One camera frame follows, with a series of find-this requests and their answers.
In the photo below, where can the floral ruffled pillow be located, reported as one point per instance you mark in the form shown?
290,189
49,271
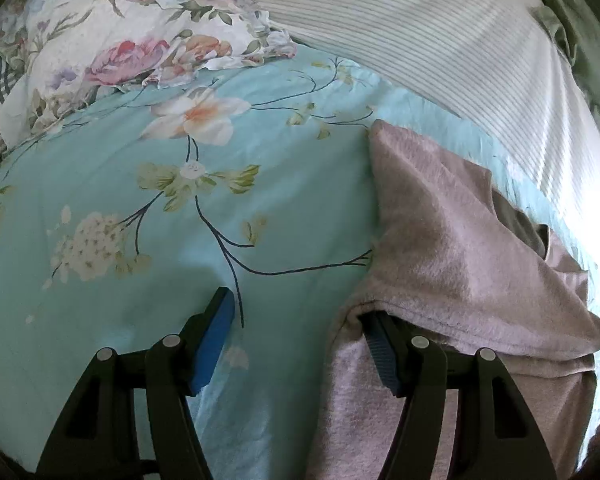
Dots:
125,45

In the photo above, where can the light blue floral bed sheet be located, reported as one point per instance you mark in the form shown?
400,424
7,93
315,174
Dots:
180,210

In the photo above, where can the green cloth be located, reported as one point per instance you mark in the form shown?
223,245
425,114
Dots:
575,15

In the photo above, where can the white striped blanket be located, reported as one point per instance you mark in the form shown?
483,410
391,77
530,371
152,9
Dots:
445,55

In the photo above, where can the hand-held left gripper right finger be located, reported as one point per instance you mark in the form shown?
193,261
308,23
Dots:
384,355

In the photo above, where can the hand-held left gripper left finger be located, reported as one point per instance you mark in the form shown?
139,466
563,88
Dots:
215,340

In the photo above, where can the pink fleece garment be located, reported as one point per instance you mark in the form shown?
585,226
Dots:
445,260

